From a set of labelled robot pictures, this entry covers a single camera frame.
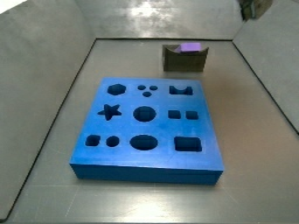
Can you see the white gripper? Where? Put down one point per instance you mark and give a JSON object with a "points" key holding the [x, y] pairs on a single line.
{"points": [[254, 8]]}

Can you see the purple double-square block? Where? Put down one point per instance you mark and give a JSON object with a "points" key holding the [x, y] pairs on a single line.
{"points": [[189, 48]]}

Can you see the blue shape-sorting board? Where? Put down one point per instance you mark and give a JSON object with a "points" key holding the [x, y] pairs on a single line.
{"points": [[149, 133]]}

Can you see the black curved holder stand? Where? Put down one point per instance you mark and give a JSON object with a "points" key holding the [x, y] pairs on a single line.
{"points": [[184, 61]]}

